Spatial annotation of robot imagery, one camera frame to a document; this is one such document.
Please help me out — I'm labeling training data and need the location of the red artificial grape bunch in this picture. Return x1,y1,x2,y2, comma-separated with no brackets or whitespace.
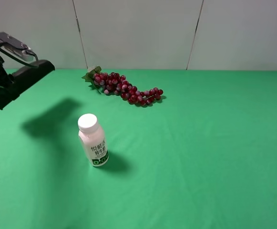
82,66,164,107

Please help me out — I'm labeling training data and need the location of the black curved plastic part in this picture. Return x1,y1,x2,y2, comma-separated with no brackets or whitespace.
0,60,55,110

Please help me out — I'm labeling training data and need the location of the white milk bottle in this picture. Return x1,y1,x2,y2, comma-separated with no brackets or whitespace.
78,114,109,167

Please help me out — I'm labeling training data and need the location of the green tablecloth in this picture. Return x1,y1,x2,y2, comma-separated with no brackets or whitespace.
0,70,277,229

